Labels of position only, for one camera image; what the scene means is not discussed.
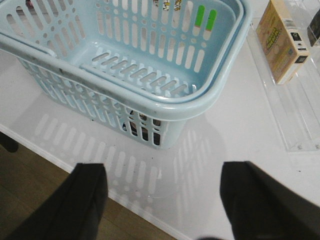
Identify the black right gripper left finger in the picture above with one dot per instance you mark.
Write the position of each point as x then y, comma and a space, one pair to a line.
73, 211

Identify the black tissue pack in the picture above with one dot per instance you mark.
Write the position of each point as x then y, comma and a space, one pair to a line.
143, 127

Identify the light blue plastic basket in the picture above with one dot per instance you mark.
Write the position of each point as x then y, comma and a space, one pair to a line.
166, 59

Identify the beige cartoon snack box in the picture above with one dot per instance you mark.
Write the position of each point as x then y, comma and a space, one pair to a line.
281, 42

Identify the clear acrylic right shelf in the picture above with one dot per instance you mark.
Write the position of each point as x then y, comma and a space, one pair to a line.
295, 106

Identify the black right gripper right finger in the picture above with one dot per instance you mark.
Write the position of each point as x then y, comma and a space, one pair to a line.
260, 208

